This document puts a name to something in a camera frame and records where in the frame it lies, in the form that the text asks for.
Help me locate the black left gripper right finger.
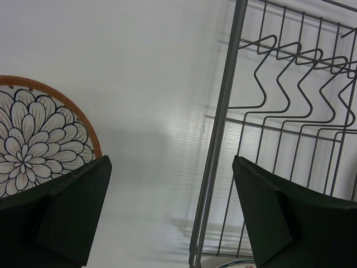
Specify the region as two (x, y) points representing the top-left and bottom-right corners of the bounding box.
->
(232, 156), (356, 267)

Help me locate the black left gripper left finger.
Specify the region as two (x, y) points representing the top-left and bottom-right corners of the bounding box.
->
(1, 155), (112, 267)

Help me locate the floral plate with orange rim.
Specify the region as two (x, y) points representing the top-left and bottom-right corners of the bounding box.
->
(1, 75), (102, 198)

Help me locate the grey wire dish rack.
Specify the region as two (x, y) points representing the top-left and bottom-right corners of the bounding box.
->
(189, 1), (356, 267)

